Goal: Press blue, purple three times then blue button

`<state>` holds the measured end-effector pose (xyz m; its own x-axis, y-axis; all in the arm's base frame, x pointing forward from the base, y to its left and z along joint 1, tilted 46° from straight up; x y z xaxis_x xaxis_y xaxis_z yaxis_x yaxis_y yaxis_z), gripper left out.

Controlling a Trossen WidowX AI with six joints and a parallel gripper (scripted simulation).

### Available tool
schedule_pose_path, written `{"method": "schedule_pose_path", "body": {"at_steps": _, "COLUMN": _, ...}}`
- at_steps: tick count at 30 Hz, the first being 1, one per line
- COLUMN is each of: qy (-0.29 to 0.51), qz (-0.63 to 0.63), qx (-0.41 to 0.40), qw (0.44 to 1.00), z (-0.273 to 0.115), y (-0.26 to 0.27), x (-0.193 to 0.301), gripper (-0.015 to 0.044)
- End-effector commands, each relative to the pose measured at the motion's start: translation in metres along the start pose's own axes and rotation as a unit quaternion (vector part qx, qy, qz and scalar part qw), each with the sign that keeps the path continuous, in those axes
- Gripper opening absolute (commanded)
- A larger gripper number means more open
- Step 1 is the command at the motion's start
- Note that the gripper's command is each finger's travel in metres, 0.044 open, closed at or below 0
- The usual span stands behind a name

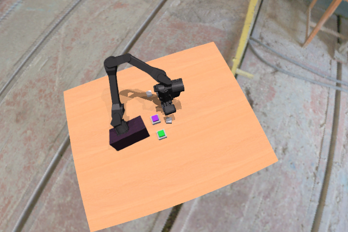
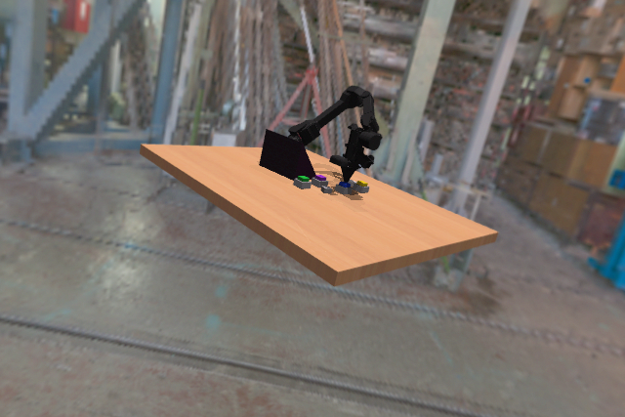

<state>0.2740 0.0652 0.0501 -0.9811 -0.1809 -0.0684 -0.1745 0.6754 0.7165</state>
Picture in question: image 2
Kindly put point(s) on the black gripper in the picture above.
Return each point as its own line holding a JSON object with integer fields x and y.
{"x": 347, "y": 167}

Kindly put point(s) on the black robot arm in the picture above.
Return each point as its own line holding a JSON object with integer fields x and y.
{"x": 367, "y": 137}

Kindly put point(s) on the purple button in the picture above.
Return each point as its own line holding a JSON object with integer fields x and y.
{"x": 319, "y": 181}

